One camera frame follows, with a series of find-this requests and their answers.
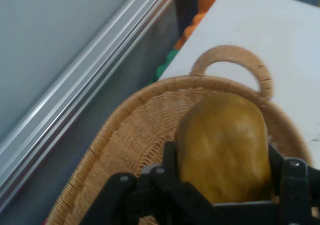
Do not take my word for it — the aluminium frame rail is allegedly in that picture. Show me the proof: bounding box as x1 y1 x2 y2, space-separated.
0 0 186 206

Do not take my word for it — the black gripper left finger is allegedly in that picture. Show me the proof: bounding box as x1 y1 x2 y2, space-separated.
79 140 216 225

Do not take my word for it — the green toy block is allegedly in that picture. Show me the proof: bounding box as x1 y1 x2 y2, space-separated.
147 49 179 86

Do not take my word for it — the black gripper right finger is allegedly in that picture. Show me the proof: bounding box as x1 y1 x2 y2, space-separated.
268 144 320 225

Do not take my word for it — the woven wicker basket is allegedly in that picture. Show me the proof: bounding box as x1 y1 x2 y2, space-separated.
46 44 313 225

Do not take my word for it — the brown potato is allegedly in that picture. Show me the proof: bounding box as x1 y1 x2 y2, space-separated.
176 92 273 205

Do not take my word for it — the orange toy block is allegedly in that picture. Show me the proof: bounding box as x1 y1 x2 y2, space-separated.
173 0 270 52

